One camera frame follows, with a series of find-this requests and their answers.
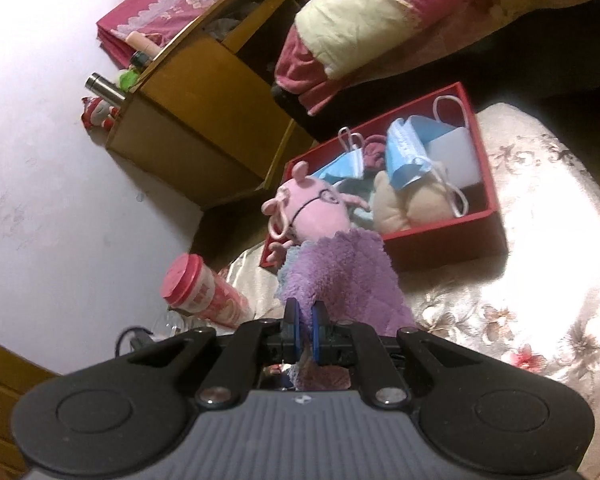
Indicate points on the small red white doll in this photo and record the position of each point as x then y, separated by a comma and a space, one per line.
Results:
99, 114

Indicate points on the wooden door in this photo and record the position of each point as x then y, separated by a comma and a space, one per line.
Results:
10, 400

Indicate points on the small green object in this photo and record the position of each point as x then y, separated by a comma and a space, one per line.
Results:
130, 79

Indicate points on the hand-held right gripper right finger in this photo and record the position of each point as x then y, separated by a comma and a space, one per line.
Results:
319, 329

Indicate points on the glass jar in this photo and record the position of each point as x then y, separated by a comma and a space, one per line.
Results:
172, 321

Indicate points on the floral tablecloth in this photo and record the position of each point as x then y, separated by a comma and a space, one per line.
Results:
540, 260

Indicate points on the pink pig plush toy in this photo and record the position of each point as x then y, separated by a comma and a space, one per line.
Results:
310, 205

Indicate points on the red lid paper cup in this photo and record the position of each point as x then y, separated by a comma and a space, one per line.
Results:
205, 295

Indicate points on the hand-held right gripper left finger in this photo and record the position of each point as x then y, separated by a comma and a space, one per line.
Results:
292, 327

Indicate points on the wooden nightstand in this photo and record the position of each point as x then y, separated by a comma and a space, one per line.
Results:
180, 110

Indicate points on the beige plush toy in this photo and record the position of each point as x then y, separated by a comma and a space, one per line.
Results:
415, 202

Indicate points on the purple towel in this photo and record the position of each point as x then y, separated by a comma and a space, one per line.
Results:
345, 275

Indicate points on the pink storage bag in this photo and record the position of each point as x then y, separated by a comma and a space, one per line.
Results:
150, 15

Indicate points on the pink floral quilt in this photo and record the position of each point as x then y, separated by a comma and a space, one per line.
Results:
370, 15

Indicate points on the small white sponge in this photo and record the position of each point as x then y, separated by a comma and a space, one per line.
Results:
455, 155

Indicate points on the beige bottle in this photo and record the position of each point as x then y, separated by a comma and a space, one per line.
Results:
144, 42

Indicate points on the steel thermos flask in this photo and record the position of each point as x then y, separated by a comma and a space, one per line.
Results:
105, 89

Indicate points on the blue face mask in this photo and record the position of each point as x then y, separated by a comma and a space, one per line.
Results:
407, 155
342, 165

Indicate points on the red box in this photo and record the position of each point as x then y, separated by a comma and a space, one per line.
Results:
445, 240

